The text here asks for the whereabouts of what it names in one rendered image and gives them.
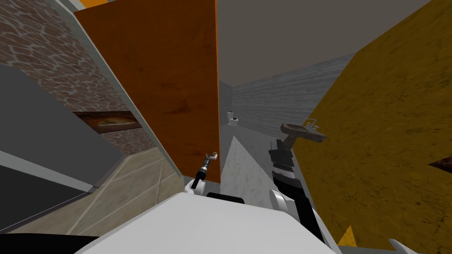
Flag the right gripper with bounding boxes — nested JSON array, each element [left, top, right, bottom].
[[268, 139, 295, 168]]

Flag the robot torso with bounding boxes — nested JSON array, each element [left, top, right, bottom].
[[73, 191, 339, 254]]

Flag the orange-brown wooden door leaf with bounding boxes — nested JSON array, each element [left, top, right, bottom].
[[73, 0, 222, 184]]

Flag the brown pedestal sink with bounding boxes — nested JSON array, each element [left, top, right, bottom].
[[280, 119, 328, 150]]

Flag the brown framed wall picture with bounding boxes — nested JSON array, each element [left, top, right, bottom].
[[72, 110, 143, 134]]

